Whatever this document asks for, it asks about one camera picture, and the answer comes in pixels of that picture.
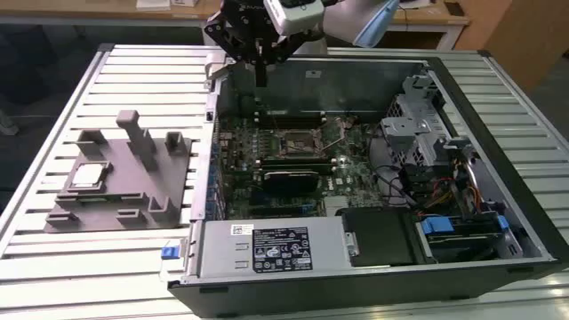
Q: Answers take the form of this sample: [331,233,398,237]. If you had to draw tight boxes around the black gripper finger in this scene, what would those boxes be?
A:
[261,32,305,88]
[204,12,263,88]

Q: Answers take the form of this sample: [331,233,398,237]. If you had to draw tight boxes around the metal locking lever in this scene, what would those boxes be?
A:
[320,132,349,151]

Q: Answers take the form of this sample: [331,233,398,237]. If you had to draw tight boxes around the silver CPU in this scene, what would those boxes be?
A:
[72,162,111,188]

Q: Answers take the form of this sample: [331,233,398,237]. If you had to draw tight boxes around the CPU socket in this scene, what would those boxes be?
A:
[277,128,323,158]

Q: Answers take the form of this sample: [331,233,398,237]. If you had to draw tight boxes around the black RAM slot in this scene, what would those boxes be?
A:
[253,109,329,121]
[253,117,329,130]

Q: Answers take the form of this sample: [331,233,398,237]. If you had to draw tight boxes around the wooden desk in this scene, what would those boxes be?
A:
[0,0,473,51]

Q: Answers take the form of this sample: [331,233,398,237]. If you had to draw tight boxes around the black RAM stick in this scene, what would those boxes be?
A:
[260,165,336,176]
[260,158,333,168]

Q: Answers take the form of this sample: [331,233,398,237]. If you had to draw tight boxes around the metal drive cage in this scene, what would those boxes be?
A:
[380,75,450,167]

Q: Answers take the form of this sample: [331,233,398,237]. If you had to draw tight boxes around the black graphics card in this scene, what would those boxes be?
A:
[261,169,320,196]

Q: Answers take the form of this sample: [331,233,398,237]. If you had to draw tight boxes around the green motherboard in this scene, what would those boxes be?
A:
[212,113,388,221]

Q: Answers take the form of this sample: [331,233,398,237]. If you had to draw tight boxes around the black office chair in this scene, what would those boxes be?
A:
[0,23,57,106]

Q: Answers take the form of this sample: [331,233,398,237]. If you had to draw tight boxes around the silver chipset heatsink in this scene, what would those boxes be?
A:
[324,196,351,217]

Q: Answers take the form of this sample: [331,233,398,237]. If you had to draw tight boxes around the grey parts rack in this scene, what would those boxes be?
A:
[44,109,195,234]

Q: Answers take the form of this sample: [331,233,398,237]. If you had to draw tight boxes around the wooden cabinet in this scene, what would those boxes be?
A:
[453,0,569,91]

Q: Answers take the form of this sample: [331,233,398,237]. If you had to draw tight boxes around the white furniture foot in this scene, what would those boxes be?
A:
[0,109,20,136]

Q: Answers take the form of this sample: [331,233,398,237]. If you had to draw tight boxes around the green RAM stick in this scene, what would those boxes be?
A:
[77,195,124,203]

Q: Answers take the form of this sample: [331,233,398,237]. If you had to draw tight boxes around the grey fan shroud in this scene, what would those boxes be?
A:
[457,146,497,214]

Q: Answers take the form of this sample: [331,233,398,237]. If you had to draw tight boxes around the black drive bay box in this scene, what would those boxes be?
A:
[336,206,434,267]

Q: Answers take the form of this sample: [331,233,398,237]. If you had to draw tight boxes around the silver power supply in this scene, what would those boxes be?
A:
[195,218,353,279]

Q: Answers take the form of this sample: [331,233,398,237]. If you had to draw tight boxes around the hard disk in blue carrier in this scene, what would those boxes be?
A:
[416,215,510,264]

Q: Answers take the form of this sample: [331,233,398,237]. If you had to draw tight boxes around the black PC case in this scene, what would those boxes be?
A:
[157,53,569,319]

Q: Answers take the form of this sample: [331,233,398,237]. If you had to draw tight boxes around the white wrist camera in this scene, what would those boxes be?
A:
[263,0,328,36]

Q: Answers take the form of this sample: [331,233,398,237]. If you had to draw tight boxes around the black wire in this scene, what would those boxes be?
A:
[372,163,421,209]

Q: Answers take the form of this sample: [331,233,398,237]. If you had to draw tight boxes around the yellow wire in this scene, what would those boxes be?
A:
[421,189,453,207]

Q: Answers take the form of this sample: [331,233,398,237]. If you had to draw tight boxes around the orange wire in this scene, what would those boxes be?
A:
[469,185,485,208]

